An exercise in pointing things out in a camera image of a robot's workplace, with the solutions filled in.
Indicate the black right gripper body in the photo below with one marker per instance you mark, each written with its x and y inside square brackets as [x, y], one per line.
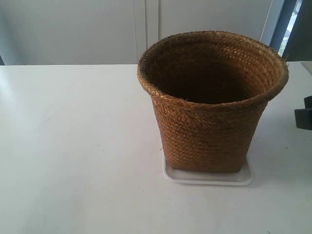
[303, 117]

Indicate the brown woven wicker basket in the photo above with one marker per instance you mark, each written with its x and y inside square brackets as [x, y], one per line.
[209, 90]

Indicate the white plastic tray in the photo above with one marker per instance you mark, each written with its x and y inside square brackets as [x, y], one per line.
[242, 178]

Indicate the window with dark frame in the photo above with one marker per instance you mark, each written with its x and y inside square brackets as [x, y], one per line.
[292, 35]

